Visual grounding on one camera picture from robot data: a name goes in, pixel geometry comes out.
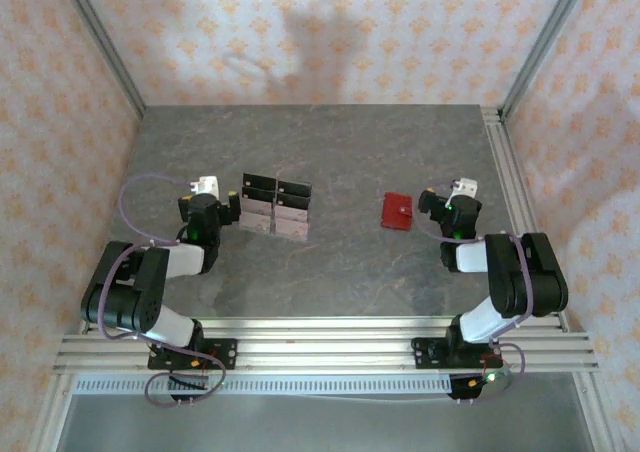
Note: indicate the silver pink card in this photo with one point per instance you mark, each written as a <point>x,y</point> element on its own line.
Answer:
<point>291,230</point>
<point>292,214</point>
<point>257,206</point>
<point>256,222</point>

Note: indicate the red leather card holder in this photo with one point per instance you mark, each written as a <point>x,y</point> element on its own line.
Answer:
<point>395,214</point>

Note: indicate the clear acrylic card stand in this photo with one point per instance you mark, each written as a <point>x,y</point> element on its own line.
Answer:
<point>273,227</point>

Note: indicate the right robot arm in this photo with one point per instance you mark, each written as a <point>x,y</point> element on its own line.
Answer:
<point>472,257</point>

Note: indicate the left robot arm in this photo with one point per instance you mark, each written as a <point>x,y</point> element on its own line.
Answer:
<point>180,259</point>

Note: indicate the black controller board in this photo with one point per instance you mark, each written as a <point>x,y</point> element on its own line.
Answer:
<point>187,383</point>
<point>462,389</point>

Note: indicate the grey metal panel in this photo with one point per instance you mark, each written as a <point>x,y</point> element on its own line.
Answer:
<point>325,424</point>

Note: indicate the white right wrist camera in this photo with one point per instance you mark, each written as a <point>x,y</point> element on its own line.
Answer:
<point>465,187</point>

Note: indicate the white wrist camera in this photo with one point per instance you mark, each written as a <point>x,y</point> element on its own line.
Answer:
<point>465,187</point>
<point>206,184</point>

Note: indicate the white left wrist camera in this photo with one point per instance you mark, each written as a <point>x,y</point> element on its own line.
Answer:
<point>206,184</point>

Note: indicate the narrow aluminium base rail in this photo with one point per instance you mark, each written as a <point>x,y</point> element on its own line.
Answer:
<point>325,324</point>

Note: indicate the wide aluminium base rail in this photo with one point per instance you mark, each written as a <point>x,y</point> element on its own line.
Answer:
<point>325,354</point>

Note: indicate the aluminium corner post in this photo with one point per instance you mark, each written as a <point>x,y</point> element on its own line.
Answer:
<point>102,37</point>
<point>546,37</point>

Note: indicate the aluminium frame leg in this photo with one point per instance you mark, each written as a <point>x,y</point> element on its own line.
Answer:
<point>597,417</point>
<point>52,417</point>

